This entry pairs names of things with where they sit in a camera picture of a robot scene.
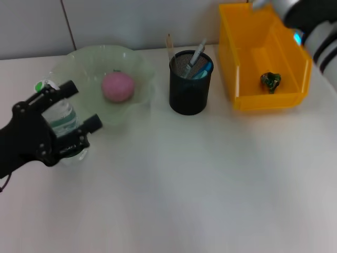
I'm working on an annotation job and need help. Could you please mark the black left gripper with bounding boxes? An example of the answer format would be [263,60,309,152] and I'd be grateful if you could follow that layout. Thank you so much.
[0,80,104,180]

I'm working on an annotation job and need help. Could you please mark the clear bottle with green label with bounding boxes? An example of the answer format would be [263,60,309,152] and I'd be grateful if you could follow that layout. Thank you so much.
[35,77,91,168]

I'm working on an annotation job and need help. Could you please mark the pink peach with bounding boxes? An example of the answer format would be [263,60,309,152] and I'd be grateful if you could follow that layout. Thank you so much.
[101,71,136,103]

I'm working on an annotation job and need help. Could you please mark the transparent plastic ruler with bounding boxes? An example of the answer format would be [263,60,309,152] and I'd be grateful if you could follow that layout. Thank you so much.
[165,33,180,74]

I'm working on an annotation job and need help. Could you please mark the grey white pen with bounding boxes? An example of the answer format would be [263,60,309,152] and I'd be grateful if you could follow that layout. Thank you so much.
[180,37,208,79]

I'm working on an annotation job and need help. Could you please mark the blue scissors with sheath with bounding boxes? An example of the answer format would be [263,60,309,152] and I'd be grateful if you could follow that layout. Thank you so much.
[191,61,213,80]

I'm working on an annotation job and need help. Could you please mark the green plastic wrapper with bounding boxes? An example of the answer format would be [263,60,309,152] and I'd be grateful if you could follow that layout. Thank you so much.
[260,71,282,94]

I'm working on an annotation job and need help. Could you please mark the translucent green fruit bowl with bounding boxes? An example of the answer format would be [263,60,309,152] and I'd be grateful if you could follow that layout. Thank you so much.
[49,44,157,132]

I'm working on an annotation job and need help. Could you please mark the black mesh pen holder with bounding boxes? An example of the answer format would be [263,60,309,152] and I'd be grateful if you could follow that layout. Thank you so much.
[169,50,214,116]

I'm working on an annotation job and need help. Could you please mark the yellow plastic bin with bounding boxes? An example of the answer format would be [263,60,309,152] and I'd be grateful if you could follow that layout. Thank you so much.
[218,1,314,112]

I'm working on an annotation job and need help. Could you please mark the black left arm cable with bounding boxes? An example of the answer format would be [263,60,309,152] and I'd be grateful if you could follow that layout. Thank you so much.
[0,171,13,193]

